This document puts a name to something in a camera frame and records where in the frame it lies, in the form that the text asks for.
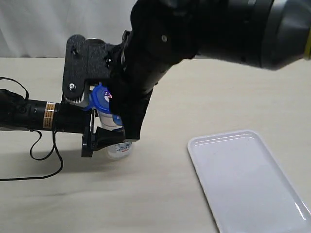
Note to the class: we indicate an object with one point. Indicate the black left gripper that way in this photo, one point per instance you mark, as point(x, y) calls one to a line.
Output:
point(73, 119)

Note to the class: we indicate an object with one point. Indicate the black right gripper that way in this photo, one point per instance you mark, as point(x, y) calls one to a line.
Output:
point(141, 60)

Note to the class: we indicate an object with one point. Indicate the clear plastic tall container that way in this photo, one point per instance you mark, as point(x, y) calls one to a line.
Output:
point(116, 148)

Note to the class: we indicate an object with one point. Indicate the blue plastic container lid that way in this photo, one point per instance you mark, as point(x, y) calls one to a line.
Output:
point(99, 100)

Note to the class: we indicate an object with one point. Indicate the stainless steel cup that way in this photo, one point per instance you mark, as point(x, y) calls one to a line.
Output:
point(95, 41)

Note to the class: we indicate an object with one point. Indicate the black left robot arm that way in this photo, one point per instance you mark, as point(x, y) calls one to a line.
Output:
point(20, 114)

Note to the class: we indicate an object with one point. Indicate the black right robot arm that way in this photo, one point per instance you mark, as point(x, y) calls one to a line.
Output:
point(267, 34)

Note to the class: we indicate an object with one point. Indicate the white backdrop curtain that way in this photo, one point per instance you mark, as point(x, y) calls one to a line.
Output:
point(39, 28)

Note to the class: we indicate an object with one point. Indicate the white rectangular tray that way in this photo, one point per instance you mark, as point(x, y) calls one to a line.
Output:
point(245, 188)

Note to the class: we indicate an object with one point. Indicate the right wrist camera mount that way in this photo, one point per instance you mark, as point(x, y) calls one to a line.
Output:
point(85, 66)

